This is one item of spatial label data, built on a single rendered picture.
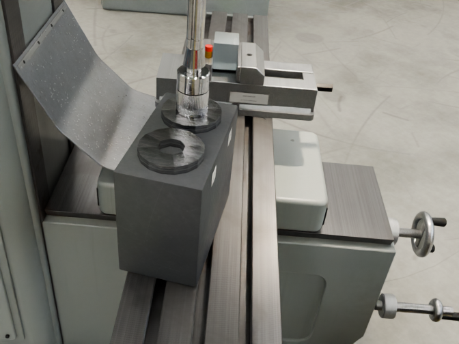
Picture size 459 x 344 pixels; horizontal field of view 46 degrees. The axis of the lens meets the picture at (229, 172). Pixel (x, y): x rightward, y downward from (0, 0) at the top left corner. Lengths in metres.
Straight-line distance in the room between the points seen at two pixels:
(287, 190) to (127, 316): 0.52
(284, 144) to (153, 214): 0.64
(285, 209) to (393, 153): 1.76
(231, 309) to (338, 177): 0.68
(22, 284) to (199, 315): 0.63
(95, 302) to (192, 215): 0.75
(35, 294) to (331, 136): 1.91
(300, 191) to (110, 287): 0.52
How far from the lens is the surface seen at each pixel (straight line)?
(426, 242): 1.41
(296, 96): 1.18
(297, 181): 1.20
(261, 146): 1.09
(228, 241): 0.88
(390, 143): 2.95
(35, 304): 1.40
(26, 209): 1.21
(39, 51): 1.13
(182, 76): 0.76
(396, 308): 1.40
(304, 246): 1.22
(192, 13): 0.73
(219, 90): 1.17
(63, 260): 1.33
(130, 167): 0.71
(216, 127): 0.79
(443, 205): 2.64
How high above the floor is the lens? 1.54
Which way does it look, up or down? 38 degrees down
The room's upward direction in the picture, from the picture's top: 6 degrees clockwise
